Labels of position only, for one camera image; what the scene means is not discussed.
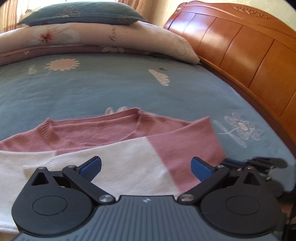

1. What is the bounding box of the pink and cream knit sweater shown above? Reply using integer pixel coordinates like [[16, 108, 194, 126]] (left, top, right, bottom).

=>
[[1, 108, 225, 235]]

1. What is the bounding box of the orange wooden headboard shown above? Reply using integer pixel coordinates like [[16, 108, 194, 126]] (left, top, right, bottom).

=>
[[165, 1, 295, 150]]

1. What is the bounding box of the cream floral folded quilt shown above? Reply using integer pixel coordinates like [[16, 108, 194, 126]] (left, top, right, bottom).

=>
[[1, 22, 200, 66]]

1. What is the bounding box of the blue floral bed sheet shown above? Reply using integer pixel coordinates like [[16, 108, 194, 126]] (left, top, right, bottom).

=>
[[1, 53, 295, 165]]

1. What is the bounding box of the dark teal pillow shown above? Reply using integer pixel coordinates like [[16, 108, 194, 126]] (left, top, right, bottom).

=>
[[19, 1, 147, 27]]

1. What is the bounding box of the striped window curtain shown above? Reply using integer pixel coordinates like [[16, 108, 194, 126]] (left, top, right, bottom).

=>
[[1, 0, 18, 33]]

